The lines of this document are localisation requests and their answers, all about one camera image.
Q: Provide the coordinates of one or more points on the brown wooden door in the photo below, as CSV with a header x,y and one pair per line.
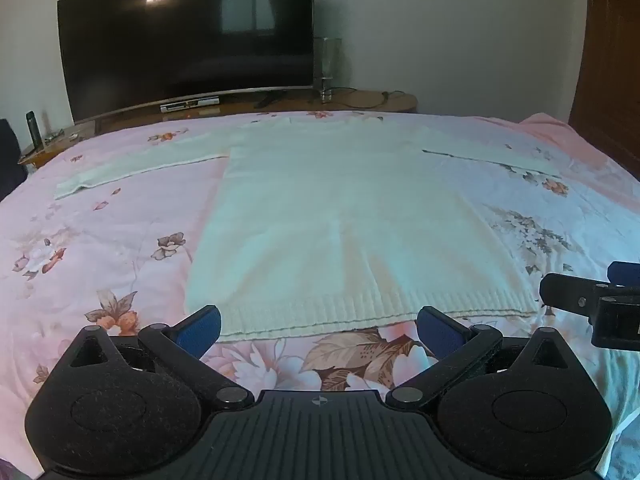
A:
x,y
612,60

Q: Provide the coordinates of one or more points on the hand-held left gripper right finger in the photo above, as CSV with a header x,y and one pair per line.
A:
x,y
440,334

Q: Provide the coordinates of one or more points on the small grey clutter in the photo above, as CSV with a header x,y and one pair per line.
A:
x,y
52,136

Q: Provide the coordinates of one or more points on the clear glass vase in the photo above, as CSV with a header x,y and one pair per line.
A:
x,y
327,67

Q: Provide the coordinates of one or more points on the pink floral bedsheet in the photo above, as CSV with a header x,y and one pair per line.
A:
x,y
100,240

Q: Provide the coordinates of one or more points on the dark chair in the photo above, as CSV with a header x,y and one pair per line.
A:
x,y
10,160

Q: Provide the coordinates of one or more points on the wooden television stand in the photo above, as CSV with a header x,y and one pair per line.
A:
x,y
372,102

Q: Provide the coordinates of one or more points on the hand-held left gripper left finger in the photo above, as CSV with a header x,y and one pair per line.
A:
x,y
200,334

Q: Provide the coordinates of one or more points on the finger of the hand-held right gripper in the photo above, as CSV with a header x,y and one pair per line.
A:
x,y
567,292
625,272

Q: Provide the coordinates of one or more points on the white knit sweater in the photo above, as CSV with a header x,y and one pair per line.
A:
x,y
340,210

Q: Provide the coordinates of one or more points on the black remote control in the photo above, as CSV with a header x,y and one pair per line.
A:
x,y
267,100

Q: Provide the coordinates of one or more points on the large black television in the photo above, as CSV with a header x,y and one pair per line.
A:
x,y
175,35

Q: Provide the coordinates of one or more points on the silver set-top box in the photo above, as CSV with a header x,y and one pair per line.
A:
x,y
190,105

